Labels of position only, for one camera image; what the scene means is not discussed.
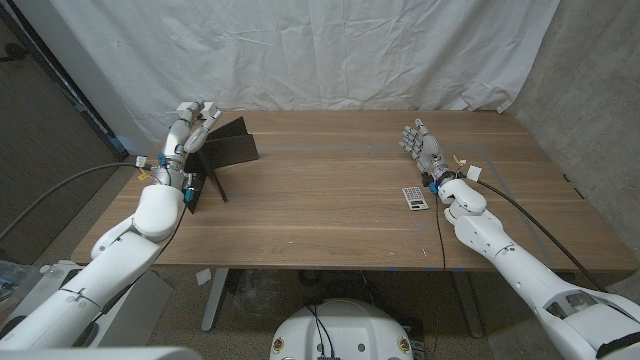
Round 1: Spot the white base platform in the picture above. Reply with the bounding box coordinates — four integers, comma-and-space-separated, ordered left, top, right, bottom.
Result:
9, 259, 174, 349

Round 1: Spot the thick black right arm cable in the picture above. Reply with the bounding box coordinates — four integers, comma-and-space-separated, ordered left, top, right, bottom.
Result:
474, 178, 609, 294

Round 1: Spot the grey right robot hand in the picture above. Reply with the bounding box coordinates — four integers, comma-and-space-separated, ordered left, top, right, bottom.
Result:
398, 118, 451, 181

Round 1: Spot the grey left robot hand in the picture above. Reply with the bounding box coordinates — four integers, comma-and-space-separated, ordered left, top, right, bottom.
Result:
162, 99, 224, 165

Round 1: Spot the white table leg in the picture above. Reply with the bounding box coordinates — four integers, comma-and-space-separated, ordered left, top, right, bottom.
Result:
452, 271, 485, 339
201, 268, 230, 333

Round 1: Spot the black door handle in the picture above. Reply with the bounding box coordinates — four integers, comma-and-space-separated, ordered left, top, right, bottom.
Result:
0, 43, 29, 64

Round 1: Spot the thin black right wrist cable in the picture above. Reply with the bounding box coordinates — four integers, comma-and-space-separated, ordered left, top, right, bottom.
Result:
430, 192, 448, 357

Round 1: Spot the white backdrop cloth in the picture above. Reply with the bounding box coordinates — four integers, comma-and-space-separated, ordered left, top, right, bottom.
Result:
49, 0, 561, 156

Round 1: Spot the thick left arm cable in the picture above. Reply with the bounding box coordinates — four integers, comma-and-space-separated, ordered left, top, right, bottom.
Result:
0, 161, 151, 241

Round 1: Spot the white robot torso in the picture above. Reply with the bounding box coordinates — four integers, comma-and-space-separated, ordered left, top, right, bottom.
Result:
269, 298, 415, 360

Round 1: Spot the black photo album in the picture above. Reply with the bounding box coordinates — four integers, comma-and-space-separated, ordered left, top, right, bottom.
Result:
182, 116, 260, 215

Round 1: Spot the dark wooden door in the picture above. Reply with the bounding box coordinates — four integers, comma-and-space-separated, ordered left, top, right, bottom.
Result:
0, 4, 129, 266

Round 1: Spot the grey pocket calculator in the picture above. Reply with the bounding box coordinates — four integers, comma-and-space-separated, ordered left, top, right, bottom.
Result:
401, 186, 430, 212

